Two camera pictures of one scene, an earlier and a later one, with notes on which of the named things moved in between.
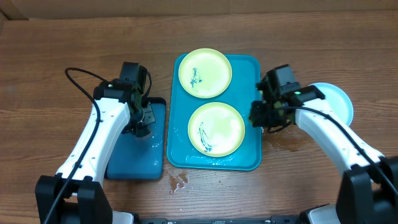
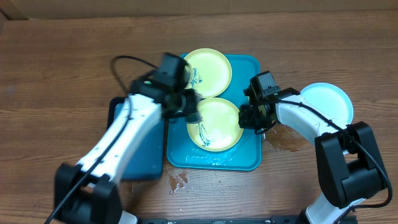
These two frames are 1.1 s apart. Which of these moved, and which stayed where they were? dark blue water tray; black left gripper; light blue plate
Moved: black left gripper
Stayed: dark blue water tray; light blue plate
